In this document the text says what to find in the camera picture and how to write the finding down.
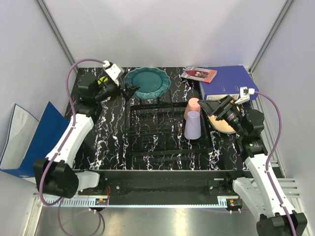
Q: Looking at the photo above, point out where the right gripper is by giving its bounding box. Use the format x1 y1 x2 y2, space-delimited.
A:
197 95 247 137

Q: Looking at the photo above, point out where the pink plastic cup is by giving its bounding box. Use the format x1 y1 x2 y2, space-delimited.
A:
184 97 201 120

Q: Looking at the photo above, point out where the cream bird pattern plate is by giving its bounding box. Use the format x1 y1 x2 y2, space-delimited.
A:
208 103 241 134

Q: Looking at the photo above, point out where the teal scalloped plate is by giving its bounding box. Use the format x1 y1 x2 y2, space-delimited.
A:
124 67 171 100

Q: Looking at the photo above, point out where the yellow bowl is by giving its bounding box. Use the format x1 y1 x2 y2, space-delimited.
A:
97 76 108 85

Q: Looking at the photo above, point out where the lavender plastic cup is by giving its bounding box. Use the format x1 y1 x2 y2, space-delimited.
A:
184 111 201 140

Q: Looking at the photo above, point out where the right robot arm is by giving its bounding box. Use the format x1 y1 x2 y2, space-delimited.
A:
198 95 308 236

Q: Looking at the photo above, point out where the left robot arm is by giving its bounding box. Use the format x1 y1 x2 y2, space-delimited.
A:
33 73 140 199

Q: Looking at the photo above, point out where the red cover book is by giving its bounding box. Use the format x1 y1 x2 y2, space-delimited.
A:
180 66 217 83

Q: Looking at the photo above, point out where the blue open binder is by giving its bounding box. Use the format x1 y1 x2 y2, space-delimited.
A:
0 102 69 183

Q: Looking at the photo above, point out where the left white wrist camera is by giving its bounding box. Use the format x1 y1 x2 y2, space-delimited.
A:
103 60 125 86

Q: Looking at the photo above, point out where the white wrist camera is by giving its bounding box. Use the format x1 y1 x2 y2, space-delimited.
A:
103 60 125 86
235 87 255 105

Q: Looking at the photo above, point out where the purple-blue ring binder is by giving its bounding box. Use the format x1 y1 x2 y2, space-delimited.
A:
199 65 258 100

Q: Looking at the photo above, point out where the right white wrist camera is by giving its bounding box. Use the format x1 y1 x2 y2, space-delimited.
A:
235 87 255 105

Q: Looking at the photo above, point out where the black wire dish rack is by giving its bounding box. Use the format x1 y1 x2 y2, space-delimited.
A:
125 90 212 157

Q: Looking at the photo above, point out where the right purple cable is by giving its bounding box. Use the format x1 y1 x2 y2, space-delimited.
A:
253 90 297 236

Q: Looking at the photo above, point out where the purple cable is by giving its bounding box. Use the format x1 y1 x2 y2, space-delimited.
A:
253 90 297 236
38 58 106 207

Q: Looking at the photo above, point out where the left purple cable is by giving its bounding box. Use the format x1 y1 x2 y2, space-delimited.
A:
38 58 106 207

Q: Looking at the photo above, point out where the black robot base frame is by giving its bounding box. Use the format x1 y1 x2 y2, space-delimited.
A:
79 170 252 206

